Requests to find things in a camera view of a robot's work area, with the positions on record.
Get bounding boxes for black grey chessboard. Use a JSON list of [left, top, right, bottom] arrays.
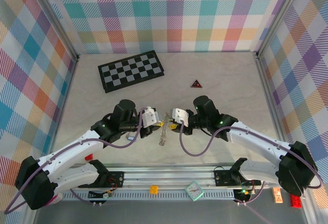
[[97, 50, 165, 94]]

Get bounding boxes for teal square clock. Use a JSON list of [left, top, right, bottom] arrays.
[[184, 180, 204, 201]]

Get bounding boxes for pink dome cup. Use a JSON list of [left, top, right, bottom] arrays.
[[47, 194, 64, 206]]

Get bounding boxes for red toy brick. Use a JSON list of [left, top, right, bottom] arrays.
[[289, 194, 303, 208]]

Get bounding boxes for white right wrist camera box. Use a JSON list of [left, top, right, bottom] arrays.
[[170, 108, 190, 127]]

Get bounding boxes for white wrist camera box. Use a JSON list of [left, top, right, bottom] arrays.
[[170, 108, 190, 127], [140, 106, 161, 128]]

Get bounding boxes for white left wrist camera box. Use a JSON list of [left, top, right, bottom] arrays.
[[140, 106, 161, 128]]

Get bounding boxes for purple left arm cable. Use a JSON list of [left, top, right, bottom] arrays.
[[4, 108, 148, 214]]

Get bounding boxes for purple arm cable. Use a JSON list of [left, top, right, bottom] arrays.
[[4, 108, 148, 214], [179, 124, 324, 224]]

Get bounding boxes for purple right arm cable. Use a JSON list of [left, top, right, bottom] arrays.
[[179, 124, 324, 224]]

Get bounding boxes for aluminium mounting rail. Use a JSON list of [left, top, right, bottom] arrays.
[[29, 164, 311, 191]]

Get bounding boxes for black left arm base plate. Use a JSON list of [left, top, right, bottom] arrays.
[[78, 170, 125, 189]]

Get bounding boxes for aluminium table side rail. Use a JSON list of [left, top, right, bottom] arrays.
[[253, 51, 295, 168], [45, 54, 80, 170]]

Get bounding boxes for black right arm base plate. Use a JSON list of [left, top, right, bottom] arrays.
[[214, 169, 262, 187]]

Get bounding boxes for slotted grey cable duct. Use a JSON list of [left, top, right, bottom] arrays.
[[61, 191, 236, 201]]

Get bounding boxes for small circuit board with wires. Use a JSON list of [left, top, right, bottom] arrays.
[[234, 188, 253, 202], [88, 189, 114, 199]]

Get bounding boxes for aluminium frame post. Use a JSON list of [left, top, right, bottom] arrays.
[[256, 0, 307, 58], [29, 0, 79, 62]]

